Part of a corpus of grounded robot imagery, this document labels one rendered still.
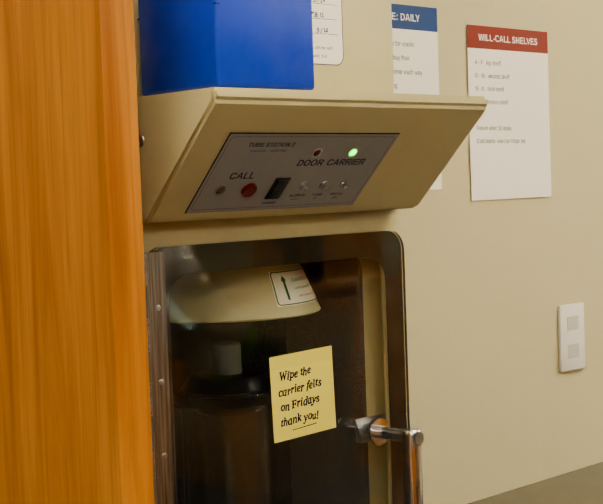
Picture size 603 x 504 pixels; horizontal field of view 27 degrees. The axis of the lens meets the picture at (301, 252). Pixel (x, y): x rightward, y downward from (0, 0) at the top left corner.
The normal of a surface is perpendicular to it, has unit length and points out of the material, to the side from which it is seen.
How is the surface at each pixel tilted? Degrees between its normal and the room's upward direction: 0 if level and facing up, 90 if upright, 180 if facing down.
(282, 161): 135
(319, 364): 90
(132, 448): 90
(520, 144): 90
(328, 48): 90
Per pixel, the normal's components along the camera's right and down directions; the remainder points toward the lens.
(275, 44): 0.68, 0.01
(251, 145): 0.50, 0.72
